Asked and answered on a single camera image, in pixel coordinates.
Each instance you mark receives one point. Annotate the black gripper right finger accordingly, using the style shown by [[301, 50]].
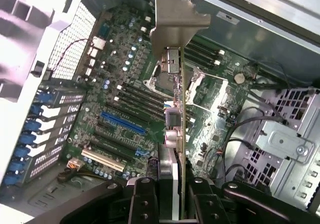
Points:
[[210, 206]]

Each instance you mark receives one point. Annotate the white PCI slot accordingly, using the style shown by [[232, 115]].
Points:
[[102, 160]]

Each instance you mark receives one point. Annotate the coin cell battery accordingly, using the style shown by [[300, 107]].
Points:
[[239, 78]]

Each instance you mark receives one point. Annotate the green motherboard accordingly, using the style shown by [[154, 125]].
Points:
[[120, 58]]

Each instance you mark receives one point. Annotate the CPU socket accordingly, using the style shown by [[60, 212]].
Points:
[[155, 80]]

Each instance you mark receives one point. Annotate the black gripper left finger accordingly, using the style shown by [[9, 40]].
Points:
[[143, 204]]

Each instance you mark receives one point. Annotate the black open PC case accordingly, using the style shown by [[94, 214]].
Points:
[[275, 21]]

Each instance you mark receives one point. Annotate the metal disk bay cage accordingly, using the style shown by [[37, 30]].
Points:
[[287, 138]]

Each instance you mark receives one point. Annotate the blue expansion slot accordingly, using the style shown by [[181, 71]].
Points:
[[122, 122]]

